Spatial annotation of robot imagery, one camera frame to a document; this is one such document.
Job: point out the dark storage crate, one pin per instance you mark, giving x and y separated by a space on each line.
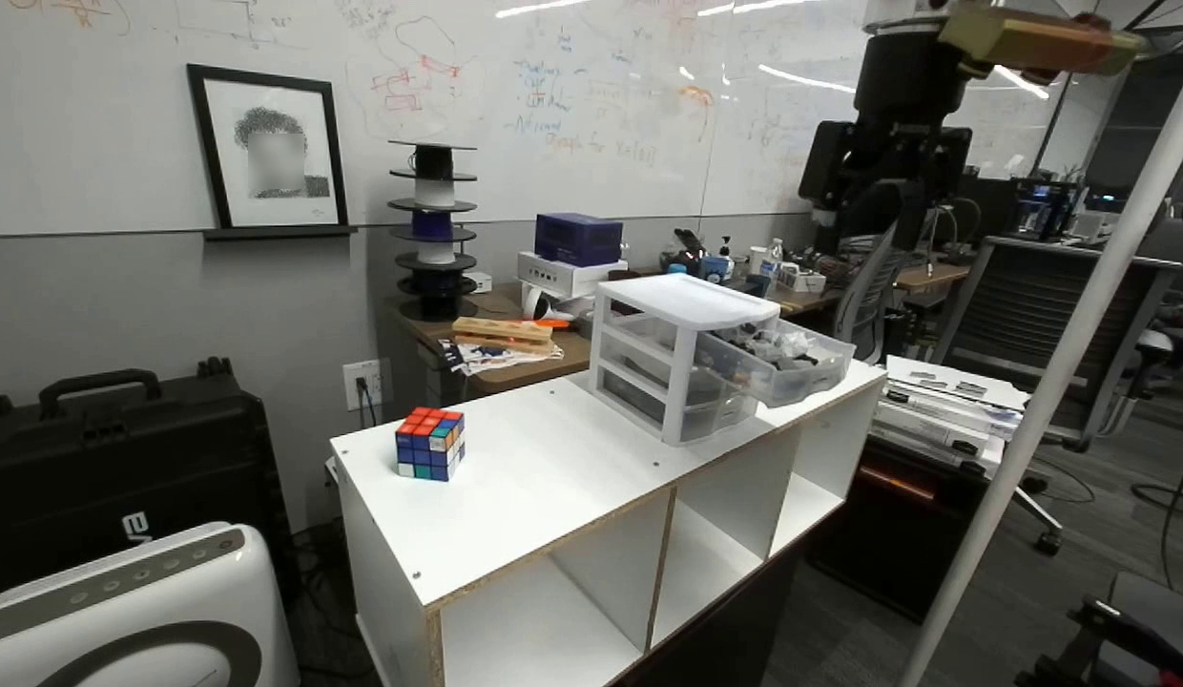
899 546

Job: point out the stack of printed papers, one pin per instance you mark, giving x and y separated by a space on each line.
946 393

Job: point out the white shelf cabinet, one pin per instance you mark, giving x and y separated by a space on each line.
518 508

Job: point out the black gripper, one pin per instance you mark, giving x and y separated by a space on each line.
908 76

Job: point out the black framed picture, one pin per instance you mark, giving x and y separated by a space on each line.
274 155

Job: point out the stack of filament spools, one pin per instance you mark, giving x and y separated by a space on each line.
434 267

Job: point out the dark blue box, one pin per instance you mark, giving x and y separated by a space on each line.
578 237

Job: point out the white magazine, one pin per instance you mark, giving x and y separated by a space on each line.
503 356

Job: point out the wooden desk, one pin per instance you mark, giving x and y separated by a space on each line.
558 365

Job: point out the white cardboard box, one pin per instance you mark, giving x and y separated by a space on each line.
558 271

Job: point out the white plastic drawer unit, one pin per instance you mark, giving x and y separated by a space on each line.
681 300

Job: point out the white tripod stand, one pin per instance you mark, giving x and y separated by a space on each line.
1023 444

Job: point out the grey mesh office chair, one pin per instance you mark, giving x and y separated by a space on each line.
873 287

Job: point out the Rubik's cube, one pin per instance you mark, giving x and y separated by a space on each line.
427 444

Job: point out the monitor with blue screen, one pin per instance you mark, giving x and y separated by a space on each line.
1063 205

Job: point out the white appliance with grey stripe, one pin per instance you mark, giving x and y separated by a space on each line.
253 575

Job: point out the black and red equipment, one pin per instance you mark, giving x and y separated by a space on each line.
1100 636

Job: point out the tan wrist camera bar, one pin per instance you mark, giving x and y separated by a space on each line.
1036 41

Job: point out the whiteboard with scribbles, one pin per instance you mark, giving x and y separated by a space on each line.
107 128

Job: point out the white wall outlet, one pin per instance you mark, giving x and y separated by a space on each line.
363 378

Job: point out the black hard carrying case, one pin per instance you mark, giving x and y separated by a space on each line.
118 471

